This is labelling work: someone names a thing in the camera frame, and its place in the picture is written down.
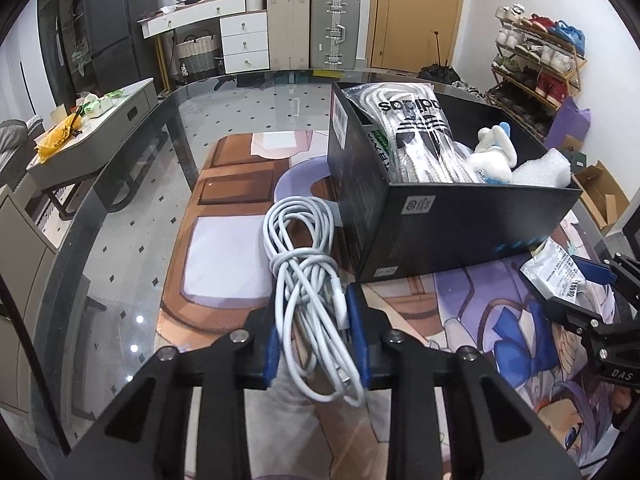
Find silver foil packet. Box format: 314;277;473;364
521;238;587;304

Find white charging cable bundle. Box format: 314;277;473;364
262;195;367;409

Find white foam roll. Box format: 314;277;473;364
512;148;572;188

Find white blue plush toy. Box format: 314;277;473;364
465;122;518;184

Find green white snack packet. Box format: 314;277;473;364
366;128;395;180

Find bagged white adidas laces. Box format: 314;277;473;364
345;82;482;184

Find open cardboard box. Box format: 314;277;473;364
574;162;629;233

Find anime print desk mat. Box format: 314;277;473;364
163;132;614;479

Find black cardboard box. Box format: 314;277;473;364
328;82;582;282

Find purple bag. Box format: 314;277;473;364
544;96;591;151

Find wooden shoe rack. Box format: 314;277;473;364
487;3;587;139

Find pile of shoes on floor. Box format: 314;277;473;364
418;64;487;101

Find grey white side table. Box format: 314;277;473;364
27;78;158;192

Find silver suitcase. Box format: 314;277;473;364
310;0;360;70

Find white drawer desk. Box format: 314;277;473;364
139;0;270;74

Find woven laundry basket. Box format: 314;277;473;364
176;35;221;82

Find beige suitcase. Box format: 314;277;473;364
267;0;310;70

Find wooden door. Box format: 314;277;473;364
367;0;463;74

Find yellow cloth item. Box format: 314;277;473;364
36;110;82;164

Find black refrigerator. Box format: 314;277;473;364
82;0;163;93

